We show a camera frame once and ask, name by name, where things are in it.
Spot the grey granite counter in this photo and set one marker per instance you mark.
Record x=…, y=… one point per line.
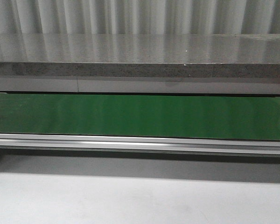
x=148, y=64

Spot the green conveyor belt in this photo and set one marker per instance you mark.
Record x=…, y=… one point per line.
x=151, y=123

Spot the white curtain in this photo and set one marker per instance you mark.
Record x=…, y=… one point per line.
x=140, y=16

